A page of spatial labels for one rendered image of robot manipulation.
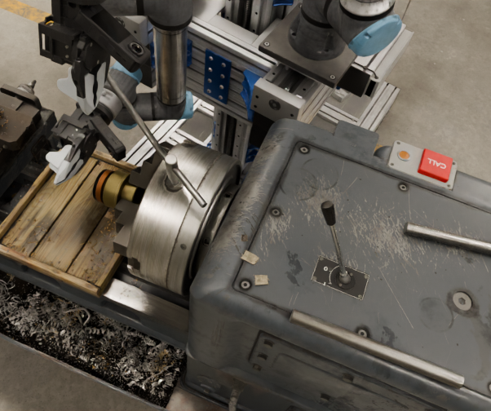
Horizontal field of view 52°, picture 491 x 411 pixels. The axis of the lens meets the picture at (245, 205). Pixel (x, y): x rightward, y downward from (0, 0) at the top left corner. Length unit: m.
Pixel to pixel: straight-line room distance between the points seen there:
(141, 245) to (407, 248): 0.49
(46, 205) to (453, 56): 2.72
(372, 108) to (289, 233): 1.80
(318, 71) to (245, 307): 0.69
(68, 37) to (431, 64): 2.77
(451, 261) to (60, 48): 0.75
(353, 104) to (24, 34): 1.87
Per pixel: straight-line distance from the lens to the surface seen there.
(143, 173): 1.10
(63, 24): 0.86
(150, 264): 1.01
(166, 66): 1.23
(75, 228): 1.35
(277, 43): 1.37
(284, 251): 0.89
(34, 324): 1.61
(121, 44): 0.81
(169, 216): 0.96
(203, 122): 2.42
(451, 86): 3.30
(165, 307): 1.25
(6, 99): 1.53
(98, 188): 1.14
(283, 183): 0.97
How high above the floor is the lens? 2.04
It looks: 58 degrees down
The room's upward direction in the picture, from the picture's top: 11 degrees clockwise
